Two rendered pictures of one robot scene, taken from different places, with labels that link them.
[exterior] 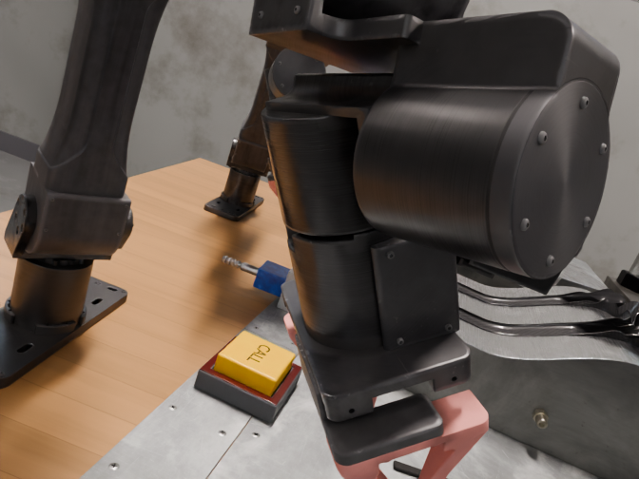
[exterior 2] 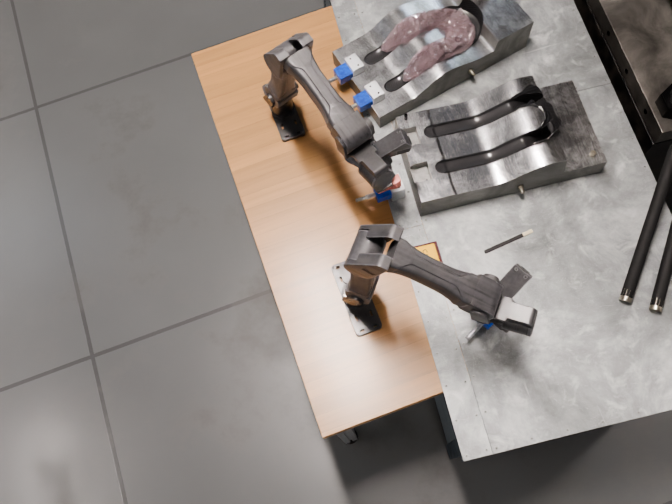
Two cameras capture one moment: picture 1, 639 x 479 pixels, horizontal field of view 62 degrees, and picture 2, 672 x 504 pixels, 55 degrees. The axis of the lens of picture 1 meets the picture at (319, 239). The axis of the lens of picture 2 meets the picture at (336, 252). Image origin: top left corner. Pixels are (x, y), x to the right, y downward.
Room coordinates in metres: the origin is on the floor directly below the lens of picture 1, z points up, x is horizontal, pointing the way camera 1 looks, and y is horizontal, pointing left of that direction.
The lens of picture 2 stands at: (0.00, 0.35, 2.40)
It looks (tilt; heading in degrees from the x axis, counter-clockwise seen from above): 70 degrees down; 348
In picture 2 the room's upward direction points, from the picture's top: 12 degrees counter-clockwise
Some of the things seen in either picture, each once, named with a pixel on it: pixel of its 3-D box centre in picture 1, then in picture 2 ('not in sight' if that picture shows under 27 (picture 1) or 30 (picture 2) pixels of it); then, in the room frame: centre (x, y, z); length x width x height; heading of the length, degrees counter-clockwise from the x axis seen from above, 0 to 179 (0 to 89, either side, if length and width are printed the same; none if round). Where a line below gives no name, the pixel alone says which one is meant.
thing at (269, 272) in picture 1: (266, 275); (378, 193); (0.67, 0.05, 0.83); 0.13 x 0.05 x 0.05; 85
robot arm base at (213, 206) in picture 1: (241, 187); (281, 103); (1.04, 0.18, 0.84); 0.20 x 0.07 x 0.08; 176
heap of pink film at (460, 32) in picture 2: not in sight; (431, 35); (1.01, -0.27, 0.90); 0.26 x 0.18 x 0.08; 97
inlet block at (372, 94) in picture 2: not in sight; (359, 103); (0.93, -0.01, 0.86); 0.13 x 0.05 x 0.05; 97
